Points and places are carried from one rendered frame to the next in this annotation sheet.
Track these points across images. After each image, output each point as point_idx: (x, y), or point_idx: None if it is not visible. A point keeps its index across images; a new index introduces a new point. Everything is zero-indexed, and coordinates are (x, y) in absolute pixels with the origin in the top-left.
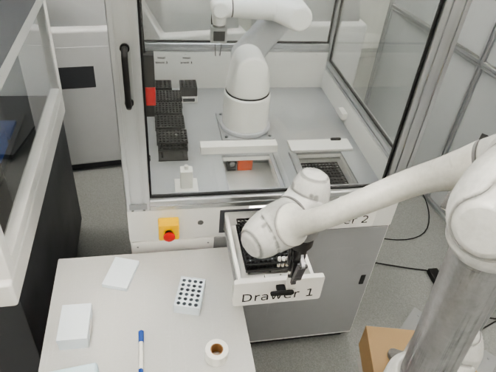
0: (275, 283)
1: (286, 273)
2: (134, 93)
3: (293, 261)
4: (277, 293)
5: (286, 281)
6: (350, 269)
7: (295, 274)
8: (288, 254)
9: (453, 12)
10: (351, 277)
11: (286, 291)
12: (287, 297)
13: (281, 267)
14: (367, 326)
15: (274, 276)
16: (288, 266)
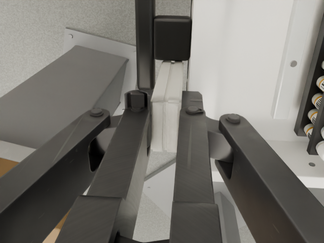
0: (192, 17)
1: (291, 87)
2: None
3: (74, 208)
4: (136, 10)
5: (189, 72)
6: (322, 197)
7: (31, 155)
8: (255, 171)
9: None
10: (312, 189)
11: (140, 56)
12: (187, 60)
13: (315, 75)
14: (57, 232)
15: (293, 35)
16: (309, 102)
